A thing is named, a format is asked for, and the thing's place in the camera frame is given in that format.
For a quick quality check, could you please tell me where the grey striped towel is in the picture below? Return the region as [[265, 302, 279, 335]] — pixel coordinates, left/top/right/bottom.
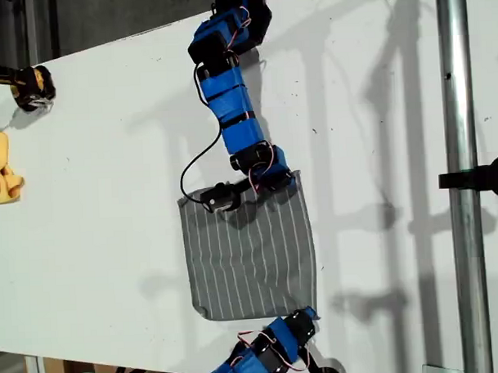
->
[[176, 169, 320, 324]]

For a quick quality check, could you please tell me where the steel post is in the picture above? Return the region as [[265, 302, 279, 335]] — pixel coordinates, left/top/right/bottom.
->
[[435, 0, 496, 373]]

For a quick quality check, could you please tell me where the white table leg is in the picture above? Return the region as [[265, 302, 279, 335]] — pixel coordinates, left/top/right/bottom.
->
[[25, 355, 47, 373]]

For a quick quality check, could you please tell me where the black clamp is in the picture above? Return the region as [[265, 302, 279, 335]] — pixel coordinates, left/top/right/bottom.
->
[[437, 155, 498, 200]]

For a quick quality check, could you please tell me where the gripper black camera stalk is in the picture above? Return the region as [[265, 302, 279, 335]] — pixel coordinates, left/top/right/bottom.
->
[[230, 178, 255, 196]]

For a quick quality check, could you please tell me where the brown cardboard box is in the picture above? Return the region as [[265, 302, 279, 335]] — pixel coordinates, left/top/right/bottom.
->
[[24, 350, 191, 373]]

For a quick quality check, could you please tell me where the gripper black camera cable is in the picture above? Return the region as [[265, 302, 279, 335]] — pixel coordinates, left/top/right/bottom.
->
[[175, 61, 227, 206]]

